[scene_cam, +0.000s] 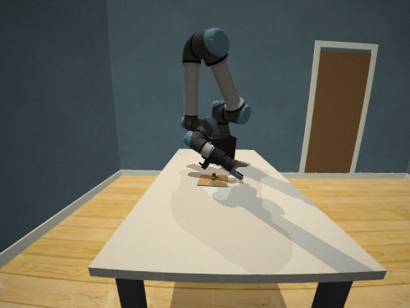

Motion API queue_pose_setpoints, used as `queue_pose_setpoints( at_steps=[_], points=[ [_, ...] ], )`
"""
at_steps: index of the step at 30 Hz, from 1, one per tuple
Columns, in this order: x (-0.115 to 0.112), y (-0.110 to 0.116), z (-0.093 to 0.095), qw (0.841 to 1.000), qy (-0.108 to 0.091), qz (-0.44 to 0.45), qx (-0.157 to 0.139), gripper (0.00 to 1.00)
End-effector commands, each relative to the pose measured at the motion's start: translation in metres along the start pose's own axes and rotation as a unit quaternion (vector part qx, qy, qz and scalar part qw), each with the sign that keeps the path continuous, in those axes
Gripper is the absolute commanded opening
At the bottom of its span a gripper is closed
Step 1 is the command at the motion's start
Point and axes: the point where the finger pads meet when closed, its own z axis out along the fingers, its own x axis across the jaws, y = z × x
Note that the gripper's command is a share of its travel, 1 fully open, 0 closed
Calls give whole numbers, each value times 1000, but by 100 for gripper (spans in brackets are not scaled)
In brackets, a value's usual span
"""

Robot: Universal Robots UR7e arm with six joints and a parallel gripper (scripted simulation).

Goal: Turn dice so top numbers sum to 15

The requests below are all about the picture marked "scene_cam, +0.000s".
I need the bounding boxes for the tan mat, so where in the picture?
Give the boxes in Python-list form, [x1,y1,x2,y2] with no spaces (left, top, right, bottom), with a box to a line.
[197,174,227,187]

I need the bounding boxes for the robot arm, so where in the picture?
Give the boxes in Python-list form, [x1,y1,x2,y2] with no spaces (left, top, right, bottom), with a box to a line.
[180,28,251,154]

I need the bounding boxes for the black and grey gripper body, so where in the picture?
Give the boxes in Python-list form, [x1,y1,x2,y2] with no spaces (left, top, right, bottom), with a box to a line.
[199,142,236,172]

